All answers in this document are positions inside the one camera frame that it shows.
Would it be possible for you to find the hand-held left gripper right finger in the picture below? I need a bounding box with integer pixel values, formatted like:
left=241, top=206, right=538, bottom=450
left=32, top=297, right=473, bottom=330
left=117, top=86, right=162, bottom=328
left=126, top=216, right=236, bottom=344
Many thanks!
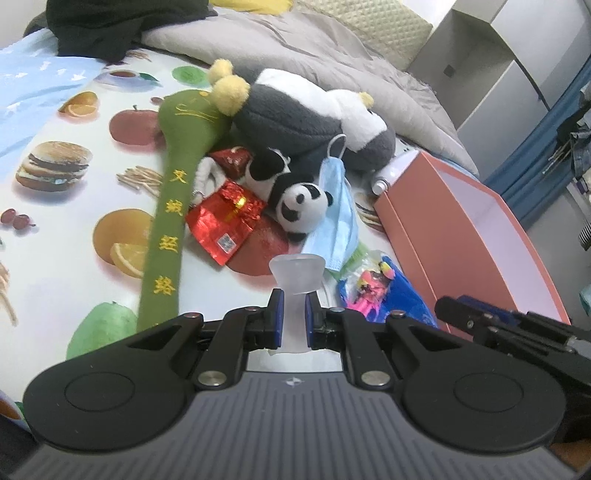
left=307, top=291, right=467, bottom=391

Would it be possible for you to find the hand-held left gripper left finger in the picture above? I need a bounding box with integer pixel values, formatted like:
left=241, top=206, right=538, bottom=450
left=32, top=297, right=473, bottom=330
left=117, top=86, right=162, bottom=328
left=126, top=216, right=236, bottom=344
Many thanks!
left=124, top=289, right=283, bottom=391

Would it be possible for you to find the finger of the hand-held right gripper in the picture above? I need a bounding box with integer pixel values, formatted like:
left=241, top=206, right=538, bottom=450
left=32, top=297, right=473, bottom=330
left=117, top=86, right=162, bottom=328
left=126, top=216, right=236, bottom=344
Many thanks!
left=436, top=298, right=575, bottom=356
left=455, top=298, right=591, bottom=344

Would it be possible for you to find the translucent white silicone cup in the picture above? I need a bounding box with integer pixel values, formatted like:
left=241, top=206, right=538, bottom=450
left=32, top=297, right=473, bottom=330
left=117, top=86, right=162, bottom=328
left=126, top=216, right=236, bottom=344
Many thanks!
left=269, top=254, right=325, bottom=356

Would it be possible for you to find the blue plastic bag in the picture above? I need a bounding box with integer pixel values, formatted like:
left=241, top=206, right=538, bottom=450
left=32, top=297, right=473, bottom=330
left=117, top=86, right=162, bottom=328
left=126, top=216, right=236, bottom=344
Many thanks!
left=337, top=256, right=437, bottom=329

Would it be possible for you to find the pink fringe toy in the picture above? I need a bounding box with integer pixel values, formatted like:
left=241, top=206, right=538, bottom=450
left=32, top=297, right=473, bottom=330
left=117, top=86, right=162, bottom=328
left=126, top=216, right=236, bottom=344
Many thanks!
left=355, top=272, right=393, bottom=319

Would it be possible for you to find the pink cardboard box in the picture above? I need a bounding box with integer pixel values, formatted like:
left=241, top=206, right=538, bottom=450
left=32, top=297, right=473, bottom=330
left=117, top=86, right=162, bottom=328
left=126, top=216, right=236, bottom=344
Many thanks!
left=373, top=150, right=571, bottom=333

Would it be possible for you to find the large red foil packet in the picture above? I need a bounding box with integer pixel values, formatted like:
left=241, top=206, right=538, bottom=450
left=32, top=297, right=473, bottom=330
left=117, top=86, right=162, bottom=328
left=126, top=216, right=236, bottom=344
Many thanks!
left=185, top=181, right=269, bottom=266

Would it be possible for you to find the small panda plush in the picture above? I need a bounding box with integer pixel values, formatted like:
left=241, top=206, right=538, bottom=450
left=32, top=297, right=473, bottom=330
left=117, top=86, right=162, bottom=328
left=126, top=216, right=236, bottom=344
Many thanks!
left=245, top=148, right=335, bottom=243

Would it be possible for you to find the blue face mask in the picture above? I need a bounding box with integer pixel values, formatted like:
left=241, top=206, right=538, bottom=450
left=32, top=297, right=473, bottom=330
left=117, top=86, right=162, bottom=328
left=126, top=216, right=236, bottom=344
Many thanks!
left=302, top=134, right=358, bottom=271

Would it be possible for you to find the small red foil packet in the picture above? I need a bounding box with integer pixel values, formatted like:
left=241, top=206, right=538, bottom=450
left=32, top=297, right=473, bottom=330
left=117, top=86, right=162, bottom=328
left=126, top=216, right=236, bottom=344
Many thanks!
left=210, top=147, right=252, bottom=178

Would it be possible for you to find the green plastic wrapper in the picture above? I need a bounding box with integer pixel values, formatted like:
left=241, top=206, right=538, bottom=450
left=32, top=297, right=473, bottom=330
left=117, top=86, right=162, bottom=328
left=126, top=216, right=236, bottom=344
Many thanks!
left=342, top=247, right=384, bottom=278

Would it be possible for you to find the blue curtain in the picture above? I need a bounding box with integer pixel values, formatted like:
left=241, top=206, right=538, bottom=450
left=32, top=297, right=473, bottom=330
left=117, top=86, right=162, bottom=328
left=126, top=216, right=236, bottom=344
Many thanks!
left=480, top=69, right=591, bottom=222

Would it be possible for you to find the green plush massage hammer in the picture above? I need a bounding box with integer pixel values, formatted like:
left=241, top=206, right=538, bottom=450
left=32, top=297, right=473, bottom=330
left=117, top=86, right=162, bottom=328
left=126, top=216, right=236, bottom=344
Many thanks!
left=136, top=89, right=232, bottom=334

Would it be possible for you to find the white plastic bottle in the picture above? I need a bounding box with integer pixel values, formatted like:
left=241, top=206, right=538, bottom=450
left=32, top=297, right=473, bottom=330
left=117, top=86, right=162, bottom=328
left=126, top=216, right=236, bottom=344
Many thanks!
left=372, top=150, right=419, bottom=195

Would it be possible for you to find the hanging denim garment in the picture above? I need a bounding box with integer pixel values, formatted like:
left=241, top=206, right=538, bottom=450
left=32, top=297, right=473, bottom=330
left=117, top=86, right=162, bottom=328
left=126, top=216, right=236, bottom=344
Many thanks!
left=556, top=92, right=591, bottom=185

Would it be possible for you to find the grey white penguin plush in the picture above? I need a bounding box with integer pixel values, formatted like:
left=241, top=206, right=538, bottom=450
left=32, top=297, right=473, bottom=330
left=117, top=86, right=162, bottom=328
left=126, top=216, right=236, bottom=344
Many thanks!
left=207, top=58, right=397, bottom=174

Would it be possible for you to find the white wardrobe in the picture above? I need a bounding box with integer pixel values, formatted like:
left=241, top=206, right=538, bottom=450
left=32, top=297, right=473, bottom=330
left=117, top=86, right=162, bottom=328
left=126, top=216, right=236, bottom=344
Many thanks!
left=406, top=0, right=591, bottom=181

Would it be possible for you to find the grey duvet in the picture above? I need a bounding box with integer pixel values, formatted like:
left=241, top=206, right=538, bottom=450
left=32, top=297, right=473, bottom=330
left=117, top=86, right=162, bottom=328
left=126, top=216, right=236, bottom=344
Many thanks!
left=139, top=9, right=481, bottom=176

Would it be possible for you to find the cream quilted headboard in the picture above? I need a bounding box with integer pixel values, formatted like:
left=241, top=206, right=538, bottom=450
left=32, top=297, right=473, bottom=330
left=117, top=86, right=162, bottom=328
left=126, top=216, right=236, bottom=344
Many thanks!
left=295, top=0, right=435, bottom=72

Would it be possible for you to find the yellow pillow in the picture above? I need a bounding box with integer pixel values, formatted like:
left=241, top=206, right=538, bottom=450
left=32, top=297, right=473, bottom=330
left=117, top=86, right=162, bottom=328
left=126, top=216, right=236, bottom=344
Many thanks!
left=212, top=0, right=296, bottom=17

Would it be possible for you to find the black clothing pile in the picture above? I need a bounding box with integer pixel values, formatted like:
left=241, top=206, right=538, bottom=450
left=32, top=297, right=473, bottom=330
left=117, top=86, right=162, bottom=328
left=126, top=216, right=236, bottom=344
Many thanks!
left=46, top=0, right=218, bottom=63

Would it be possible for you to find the blue star print bedsheet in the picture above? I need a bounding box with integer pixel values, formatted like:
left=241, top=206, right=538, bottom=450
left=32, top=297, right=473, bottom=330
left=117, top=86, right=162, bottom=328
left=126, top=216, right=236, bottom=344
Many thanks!
left=0, top=32, right=109, bottom=158

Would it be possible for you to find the white plush keychain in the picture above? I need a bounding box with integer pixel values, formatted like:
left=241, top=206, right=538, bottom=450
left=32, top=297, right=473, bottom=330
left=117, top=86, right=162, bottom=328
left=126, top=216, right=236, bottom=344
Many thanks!
left=191, top=157, right=228, bottom=204

